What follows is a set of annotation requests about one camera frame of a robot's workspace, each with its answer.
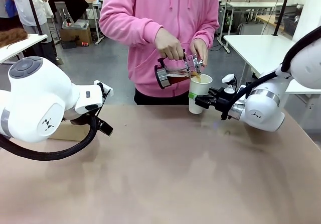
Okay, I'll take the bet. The bystander in blue top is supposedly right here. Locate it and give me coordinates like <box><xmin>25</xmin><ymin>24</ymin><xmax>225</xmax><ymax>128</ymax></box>
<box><xmin>0</xmin><ymin>0</ymin><xmax>19</xmax><ymax>32</ymax></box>

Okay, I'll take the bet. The person's right hand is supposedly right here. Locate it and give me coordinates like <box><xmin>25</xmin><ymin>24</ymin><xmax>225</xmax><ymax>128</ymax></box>
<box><xmin>153</xmin><ymin>28</ymin><xmax>187</xmax><ymax>62</ymax></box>

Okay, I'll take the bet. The person torso pink hoodie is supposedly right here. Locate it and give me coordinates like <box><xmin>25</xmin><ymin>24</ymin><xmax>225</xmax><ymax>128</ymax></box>
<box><xmin>99</xmin><ymin>0</ymin><xmax>220</xmax><ymax>106</ymax></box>

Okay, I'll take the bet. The person's left hand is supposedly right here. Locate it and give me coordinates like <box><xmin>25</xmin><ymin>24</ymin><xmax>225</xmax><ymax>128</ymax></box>
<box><xmin>190</xmin><ymin>38</ymin><xmax>209</xmax><ymax>68</ymax></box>

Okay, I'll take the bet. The brown furry item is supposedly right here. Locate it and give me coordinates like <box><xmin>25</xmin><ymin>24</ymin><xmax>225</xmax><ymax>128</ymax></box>
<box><xmin>0</xmin><ymin>28</ymin><xmax>29</xmax><ymax>48</ymax></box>

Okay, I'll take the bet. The grey wire basket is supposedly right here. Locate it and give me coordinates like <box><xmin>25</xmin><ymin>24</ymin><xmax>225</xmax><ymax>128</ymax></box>
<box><xmin>282</xmin><ymin>15</ymin><xmax>301</xmax><ymax>37</ymax></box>

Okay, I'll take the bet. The brown cardboard box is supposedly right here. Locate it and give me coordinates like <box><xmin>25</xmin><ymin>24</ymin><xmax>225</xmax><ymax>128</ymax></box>
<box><xmin>60</xmin><ymin>27</ymin><xmax>93</xmax><ymax>47</ymax></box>

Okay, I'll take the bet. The person's right forearm pink sleeve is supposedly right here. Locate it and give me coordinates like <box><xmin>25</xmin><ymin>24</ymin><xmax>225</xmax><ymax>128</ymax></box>
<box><xmin>99</xmin><ymin>7</ymin><xmax>165</xmax><ymax>47</ymax></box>

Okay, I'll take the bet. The person's left forearm pink sleeve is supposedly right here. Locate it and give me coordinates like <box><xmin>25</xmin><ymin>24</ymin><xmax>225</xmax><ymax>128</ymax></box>
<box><xmin>192</xmin><ymin>12</ymin><xmax>220</xmax><ymax>48</ymax></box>

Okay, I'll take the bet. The glass pitcher with brown tea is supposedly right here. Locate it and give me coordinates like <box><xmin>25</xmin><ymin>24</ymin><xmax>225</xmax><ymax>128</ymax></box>
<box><xmin>153</xmin><ymin>49</ymin><xmax>204</xmax><ymax>90</ymax></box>

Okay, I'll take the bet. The black cable connector block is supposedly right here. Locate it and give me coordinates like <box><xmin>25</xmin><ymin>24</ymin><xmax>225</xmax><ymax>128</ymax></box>
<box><xmin>96</xmin><ymin>117</ymin><xmax>114</xmax><ymax>137</ymax></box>

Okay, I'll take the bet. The wooden background table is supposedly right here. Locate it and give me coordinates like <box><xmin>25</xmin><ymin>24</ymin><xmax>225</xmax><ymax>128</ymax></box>
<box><xmin>255</xmin><ymin>15</ymin><xmax>285</xmax><ymax>32</ymax></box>

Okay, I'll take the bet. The grey plastic tray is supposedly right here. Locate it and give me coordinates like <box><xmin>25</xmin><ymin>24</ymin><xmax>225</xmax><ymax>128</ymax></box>
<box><xmin>62</xmin><ymin>19</ymin><xmax>90</xmax><ymax>30</ymax></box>

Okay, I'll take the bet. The white side table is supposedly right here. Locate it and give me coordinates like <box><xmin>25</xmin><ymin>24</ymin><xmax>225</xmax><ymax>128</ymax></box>
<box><xmin>0</xmin><ymin>33</ymin><xmax>48</xmax><ymax>64</ymax></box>

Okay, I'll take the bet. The black jacket on chair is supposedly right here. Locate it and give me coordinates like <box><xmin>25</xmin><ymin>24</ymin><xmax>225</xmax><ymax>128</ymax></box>
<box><xmin>48</xmin><ymin>0</ymin><xmax>90</xmax><ymax>24</ymax></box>

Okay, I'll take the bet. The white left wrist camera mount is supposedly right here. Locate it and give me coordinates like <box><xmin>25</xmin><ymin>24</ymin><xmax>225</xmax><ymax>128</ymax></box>
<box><xmin>94</xmin><ymin>80</ymin><xmax>115</xmax><ymax>97</ymax></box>

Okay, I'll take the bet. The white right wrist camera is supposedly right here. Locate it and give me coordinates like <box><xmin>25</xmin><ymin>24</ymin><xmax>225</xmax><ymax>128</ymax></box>
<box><xmin>222</xmin><ymin>74</ymin><xmax>238</xmax><ymax>94</ymax></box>

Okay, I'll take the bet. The black stand pole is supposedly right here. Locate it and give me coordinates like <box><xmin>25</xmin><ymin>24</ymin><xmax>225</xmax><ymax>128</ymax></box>
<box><xmin>272</xmin><ymin>0</ymin><xmax>293</xmax><ymax>37</ymax></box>
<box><xmin>24</xmin><ymin>0</ymin><xmax>48</xmax><ymax>43</ymax></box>

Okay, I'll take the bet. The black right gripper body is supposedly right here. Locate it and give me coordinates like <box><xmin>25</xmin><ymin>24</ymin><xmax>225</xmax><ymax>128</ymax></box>
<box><xmin>208</xmin><ymin>87</ymin><xmax>240</xmax><ymax>117</ymax></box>

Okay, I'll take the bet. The bystander in white shirt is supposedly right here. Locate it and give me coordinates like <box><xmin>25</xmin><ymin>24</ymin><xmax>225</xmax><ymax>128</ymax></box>
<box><xmin>10</xmin><ymin>0</ymin><xmax>60</xmax><ymax>64</ymax></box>

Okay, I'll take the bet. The large white table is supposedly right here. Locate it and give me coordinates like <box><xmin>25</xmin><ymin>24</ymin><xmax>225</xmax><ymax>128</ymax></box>
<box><xmin>223</xmin><ymin>34</ymin><xmax>321</xmax><ymax>95</ymax></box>

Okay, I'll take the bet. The white paper cup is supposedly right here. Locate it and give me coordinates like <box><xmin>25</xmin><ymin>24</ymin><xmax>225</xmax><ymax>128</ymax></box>
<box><xmin>188</xmin><ymin>73</ymin><xmax>214</xmax><ymax>115</ymax></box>

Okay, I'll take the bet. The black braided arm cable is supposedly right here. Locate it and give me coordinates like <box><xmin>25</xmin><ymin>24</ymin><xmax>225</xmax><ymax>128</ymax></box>
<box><xmin>0</xmin><ymin>82</ymin><xmax>112</xmax><ymax>162</ymax></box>
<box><xmin>220</xmin><ymin>25</ymin><xmax>321</xmax><ymax>121</ymax></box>

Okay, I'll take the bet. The brown cardboard cup carrier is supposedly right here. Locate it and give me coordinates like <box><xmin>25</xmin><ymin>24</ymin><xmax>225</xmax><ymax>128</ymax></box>
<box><xmin>47</xmin><ymin>121</ymin><xmax>90</xmax><ymax>142</ymax></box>

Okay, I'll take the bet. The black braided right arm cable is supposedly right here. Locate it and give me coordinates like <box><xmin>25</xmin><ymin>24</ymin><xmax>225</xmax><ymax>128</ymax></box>
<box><xmin>220</xmin><ymin>25</ymin><xmax>321</xmax><ymax>121</ymax></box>

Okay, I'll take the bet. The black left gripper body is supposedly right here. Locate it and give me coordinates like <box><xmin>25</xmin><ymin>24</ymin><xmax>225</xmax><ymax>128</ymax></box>
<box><xmin>64</xmin><ymin>112</ymin><xmax>91</xmax><ymax>126</ymax></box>

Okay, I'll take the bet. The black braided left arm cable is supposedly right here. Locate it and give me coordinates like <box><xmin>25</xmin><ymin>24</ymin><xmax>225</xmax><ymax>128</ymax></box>
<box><xmin>0</xmin><ymin>82</ymin><xmax>112</xmax><ymax>162</ymax></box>

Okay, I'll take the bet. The white background workbench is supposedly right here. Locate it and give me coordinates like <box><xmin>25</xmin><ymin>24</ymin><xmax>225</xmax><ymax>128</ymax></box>
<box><xmin>219</xmin><ymin>0</ymin><xmax>284</xmax><ymax>47</ymax></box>

